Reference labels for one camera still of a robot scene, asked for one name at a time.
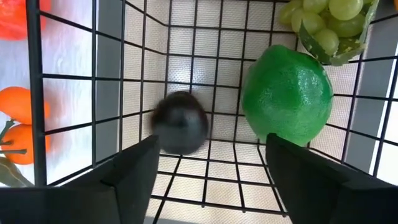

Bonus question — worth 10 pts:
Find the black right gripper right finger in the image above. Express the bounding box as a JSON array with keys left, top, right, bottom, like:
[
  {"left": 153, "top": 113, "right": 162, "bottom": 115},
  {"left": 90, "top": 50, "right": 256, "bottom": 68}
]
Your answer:
[{"left": 266, "top": 133, "right": 398, "bottom": 224}]

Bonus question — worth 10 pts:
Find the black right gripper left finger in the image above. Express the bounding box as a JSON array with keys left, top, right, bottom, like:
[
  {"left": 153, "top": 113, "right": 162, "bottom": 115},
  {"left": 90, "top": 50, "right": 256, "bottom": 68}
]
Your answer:
[{"left": 0, "top": 134, "right": 161, "bottom": 224}]

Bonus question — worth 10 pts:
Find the green lime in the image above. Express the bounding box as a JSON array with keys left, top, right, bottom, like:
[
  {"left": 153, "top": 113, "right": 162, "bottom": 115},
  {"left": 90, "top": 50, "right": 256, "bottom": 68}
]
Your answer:
[{"left": 241, "top": 44, "right": 334, "bottom": 147}]

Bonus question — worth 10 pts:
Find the dark round plum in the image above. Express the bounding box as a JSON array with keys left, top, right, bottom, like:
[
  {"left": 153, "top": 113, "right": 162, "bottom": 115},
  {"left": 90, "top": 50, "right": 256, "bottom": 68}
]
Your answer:
[{"left": 149, "top": 90, "right": 210, "bottom": 156}]

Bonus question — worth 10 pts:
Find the mandarin pair with leaves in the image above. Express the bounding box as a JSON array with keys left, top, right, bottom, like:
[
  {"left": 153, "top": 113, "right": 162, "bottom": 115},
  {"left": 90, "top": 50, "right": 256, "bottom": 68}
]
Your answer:
[{"left": 0, "top": 86, "right": 51, "bottom": 188}]

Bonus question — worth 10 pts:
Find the green grape bunch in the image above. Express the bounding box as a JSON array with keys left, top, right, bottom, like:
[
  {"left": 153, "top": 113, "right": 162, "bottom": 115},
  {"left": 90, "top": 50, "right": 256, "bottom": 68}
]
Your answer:
[{"left": 277, "top": 0, "right": 381, "bottom": 66}]

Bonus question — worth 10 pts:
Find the orange pumpkin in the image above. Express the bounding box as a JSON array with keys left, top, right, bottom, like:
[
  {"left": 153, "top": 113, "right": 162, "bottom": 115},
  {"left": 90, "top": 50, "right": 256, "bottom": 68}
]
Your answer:
[{"left": 0, "top": 0, "right": 52, "bottom": 42}]

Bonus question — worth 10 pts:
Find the black wire basket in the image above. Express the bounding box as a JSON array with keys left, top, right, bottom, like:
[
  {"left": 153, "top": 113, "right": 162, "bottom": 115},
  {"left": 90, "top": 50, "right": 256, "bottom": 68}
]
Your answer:
[{"left": 26, "top": 0, "right": 398, "bottom": 224}]

